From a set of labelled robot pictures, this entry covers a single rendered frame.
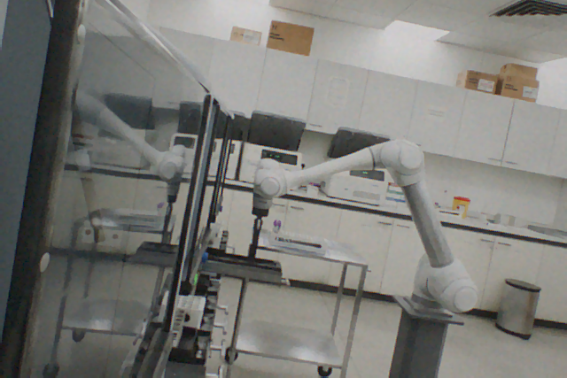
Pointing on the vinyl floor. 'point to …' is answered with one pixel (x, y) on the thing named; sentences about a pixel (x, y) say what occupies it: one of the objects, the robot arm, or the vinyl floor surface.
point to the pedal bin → (517, 308)
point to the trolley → (303, 340)
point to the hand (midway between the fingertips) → (252, 251)
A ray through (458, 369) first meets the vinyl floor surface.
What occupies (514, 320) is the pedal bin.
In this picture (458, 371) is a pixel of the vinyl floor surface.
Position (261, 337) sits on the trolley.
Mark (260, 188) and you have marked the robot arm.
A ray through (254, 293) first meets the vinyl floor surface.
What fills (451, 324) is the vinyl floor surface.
